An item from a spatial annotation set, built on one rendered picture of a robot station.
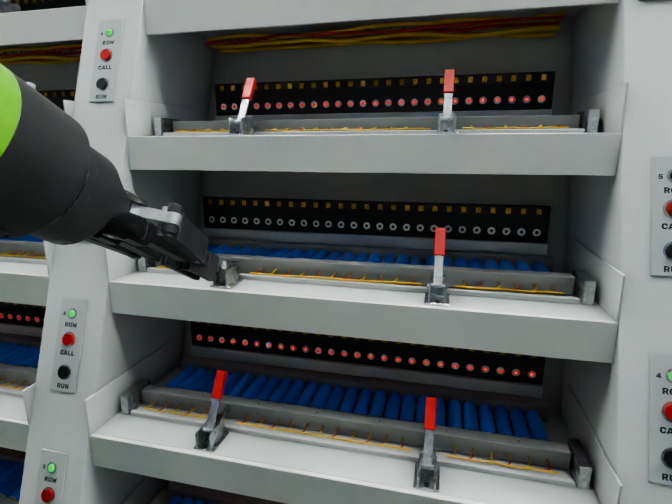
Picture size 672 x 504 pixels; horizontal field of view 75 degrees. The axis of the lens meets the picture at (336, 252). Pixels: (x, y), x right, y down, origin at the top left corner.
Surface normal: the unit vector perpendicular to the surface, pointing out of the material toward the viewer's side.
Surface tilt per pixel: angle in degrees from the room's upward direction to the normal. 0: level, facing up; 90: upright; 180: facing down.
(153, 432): 19
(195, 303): 109
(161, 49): 90
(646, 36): 90
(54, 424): 90
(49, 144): 87
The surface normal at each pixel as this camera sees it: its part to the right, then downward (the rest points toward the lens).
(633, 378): -0.22, -0.11
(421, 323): -0.24, 0.22
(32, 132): 0.98, 0.00
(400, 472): 0.00, -0.97
